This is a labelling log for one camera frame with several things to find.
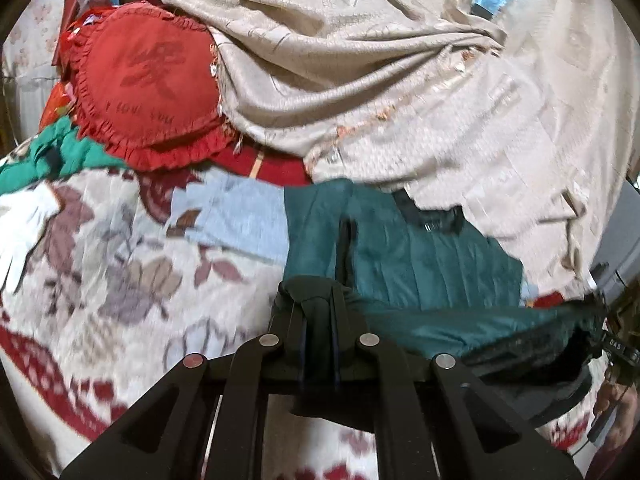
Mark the person's right hand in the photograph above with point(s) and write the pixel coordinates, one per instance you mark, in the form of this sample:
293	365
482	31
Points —
615	402

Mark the green cloth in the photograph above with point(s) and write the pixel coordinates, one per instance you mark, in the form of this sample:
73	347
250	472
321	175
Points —
65	152

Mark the red heart-shaped frilled pillow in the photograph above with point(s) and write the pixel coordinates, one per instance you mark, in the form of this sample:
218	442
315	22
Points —
145	80

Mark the green quilted jacket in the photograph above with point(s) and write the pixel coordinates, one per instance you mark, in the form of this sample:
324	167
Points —
425	270

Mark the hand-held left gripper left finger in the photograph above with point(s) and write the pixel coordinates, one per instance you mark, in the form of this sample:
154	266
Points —
296	332

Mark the grey cabinet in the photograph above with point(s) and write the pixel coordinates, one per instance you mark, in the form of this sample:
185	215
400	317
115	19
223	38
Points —
612	250

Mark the light blue cloth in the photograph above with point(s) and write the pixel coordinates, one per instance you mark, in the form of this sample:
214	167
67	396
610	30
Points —
235	215

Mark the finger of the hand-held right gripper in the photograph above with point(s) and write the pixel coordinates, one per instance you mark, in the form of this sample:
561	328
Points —
597	320

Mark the floral leaf-print bed sheet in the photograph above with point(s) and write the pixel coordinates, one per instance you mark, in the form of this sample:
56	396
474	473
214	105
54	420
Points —
125	285

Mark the beige patterned blanket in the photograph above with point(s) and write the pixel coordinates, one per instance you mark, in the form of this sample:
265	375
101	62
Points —
400	85

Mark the red blanket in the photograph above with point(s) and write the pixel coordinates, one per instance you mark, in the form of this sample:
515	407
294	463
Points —
270	165

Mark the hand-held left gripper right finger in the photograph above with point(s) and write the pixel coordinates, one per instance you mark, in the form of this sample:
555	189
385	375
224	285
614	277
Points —
345	332

